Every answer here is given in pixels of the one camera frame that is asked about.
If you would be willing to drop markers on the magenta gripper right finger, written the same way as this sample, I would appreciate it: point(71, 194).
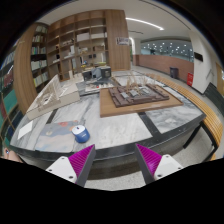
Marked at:
point(153, 165)

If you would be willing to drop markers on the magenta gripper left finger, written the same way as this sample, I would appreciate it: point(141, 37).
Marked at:
point(76, 167)

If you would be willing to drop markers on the blue and white mouse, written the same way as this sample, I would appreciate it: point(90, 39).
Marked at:
point(81, 134)

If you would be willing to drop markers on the grey patterned mouse pad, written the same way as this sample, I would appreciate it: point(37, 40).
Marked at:
point(57, 137)

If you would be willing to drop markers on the white paper sheet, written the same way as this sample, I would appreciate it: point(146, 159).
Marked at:
point(25, 129)

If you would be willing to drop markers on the brown model on wooden board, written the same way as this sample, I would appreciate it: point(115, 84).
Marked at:
point(134, 99)

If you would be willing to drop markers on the wooden slatted bench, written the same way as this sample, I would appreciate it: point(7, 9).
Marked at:
point(211, 123)

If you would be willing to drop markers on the white architectural model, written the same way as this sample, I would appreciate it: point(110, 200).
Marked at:
point(53, 96)

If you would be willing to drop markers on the pale site plan model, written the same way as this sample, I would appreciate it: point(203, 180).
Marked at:
point(123, 80)

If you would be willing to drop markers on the dark trash bin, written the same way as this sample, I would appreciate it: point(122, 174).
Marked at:
point(174, 72)

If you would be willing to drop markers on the red sign stand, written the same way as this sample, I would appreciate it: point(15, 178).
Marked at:
point(190, 77)

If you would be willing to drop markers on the grey building model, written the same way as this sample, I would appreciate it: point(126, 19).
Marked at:
point(97, 73)

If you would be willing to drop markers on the wooden reception counter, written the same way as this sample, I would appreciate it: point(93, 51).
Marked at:
point(164, 63)

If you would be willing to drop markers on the curved wooden bookshelf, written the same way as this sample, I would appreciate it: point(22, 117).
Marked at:
point(30, 65)

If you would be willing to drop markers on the wooden bookshelf unit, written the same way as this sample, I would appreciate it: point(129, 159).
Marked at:
point(86, 40)

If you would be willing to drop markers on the black wall screen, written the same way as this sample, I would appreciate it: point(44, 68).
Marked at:
point(198, 56)

